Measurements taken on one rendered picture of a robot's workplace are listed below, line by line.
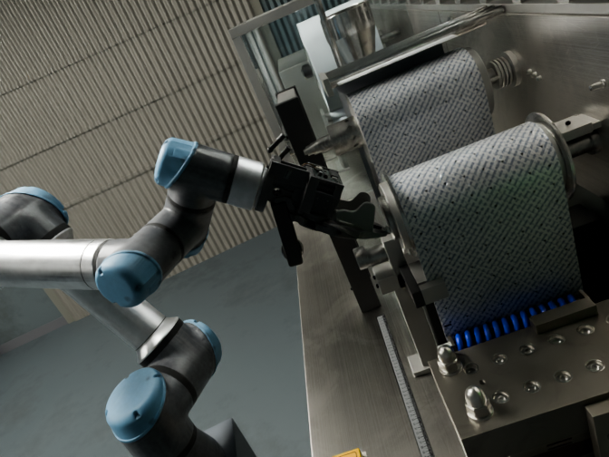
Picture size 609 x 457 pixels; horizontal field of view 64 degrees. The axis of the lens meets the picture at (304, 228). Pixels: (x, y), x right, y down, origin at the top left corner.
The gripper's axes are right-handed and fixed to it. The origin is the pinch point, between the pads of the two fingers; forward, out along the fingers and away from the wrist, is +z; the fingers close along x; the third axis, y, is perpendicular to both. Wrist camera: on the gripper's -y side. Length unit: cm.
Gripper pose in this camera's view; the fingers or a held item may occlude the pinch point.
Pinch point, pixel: (376, 233)
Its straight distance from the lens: 80.3
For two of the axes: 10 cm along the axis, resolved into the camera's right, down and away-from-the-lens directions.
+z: 9.5, 2.6, 1.8
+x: -0.6, -4.1, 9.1
